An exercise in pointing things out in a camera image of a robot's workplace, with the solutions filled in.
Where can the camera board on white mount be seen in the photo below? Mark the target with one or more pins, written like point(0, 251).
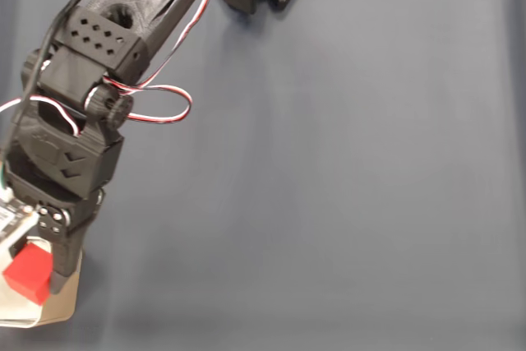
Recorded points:
point(12, 219)

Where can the white padding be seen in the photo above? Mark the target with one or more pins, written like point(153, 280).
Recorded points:
point(12, 306)

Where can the beige box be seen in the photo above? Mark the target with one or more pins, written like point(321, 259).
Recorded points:
point(65, 301)

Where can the red cube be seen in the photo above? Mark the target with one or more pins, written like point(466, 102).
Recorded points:
point(29, 275)

